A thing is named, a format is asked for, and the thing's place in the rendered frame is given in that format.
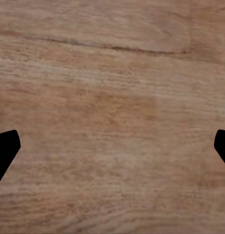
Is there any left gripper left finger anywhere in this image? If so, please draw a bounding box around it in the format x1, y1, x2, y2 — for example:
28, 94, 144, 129
0, 130, 20, 181

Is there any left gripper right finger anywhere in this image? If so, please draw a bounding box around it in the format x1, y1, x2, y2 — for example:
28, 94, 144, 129
214, 129, 225, 162

